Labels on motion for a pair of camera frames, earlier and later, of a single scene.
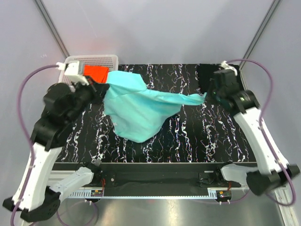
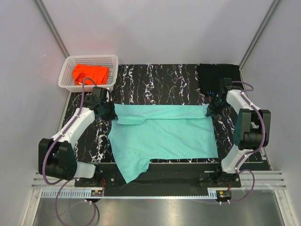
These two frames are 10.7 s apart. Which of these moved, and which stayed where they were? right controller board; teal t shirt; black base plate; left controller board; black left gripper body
Moved: black left gripper body; teal t shirt
Stayed: right controller board; left controller board; black base plate
